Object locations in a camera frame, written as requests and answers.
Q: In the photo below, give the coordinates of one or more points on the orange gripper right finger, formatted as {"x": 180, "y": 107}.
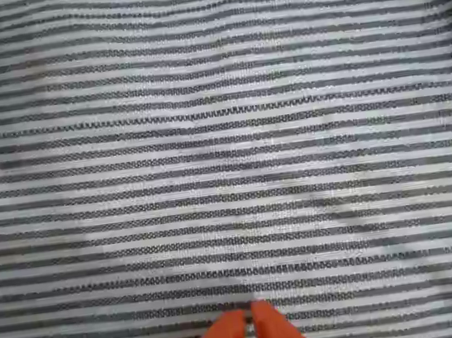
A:
{"x": 279, "y": 337}

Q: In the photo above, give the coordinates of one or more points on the grey white striped cloth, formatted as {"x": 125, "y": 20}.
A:
{"x": 221, "y": 136}

